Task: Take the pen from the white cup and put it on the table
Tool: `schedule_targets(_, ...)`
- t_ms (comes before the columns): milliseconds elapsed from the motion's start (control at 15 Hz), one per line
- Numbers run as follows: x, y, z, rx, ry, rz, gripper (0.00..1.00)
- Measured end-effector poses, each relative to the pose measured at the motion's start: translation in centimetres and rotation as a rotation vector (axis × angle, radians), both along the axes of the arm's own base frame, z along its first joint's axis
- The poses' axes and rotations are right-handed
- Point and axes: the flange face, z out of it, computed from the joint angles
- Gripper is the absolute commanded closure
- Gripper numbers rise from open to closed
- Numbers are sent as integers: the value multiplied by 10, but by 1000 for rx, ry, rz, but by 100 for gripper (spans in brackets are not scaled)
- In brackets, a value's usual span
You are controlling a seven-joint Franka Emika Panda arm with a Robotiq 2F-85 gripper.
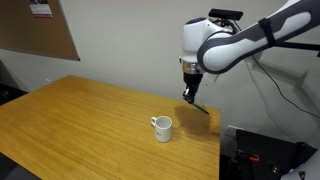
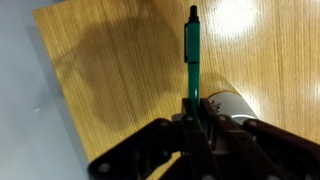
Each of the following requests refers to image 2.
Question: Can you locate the green pen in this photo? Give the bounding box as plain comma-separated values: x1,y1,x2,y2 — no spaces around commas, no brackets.
183,4,201,111

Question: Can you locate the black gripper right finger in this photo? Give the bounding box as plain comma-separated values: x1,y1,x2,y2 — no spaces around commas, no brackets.
199,98,320,180

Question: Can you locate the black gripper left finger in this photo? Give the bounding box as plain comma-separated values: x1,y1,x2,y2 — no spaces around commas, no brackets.
88,97,214,180

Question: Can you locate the white printed mug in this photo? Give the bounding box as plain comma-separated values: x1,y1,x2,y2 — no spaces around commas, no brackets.
206,91,259,126

